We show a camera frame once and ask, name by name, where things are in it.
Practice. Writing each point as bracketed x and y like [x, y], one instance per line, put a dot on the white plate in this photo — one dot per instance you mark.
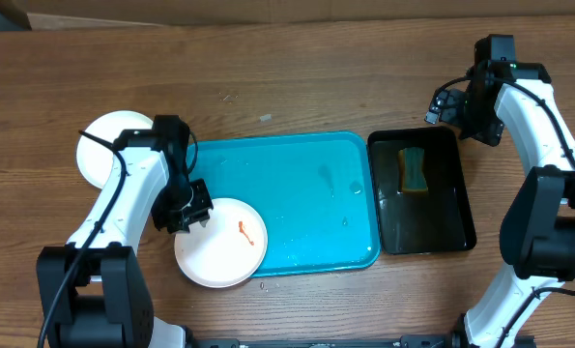
[93, 160]
[226, 250]

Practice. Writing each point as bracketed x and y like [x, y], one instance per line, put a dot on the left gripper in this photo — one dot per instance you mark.
[201, 211]

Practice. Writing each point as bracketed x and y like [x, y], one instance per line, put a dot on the yellow green sponge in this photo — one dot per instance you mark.
[411, 174]

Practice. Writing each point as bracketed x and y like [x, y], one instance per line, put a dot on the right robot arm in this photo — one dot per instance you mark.
[537, 235]

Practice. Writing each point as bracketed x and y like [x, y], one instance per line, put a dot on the black water tray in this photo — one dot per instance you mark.
[438, 220]

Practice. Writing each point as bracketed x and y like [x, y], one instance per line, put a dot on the blue plastic tray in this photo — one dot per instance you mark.
[313, 191]

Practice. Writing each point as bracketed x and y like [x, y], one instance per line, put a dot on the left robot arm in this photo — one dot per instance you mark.
[92, 288]

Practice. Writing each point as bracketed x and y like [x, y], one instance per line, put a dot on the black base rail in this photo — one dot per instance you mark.
[406, 341]

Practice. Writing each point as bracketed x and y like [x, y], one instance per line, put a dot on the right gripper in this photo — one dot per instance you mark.
[452, 103]

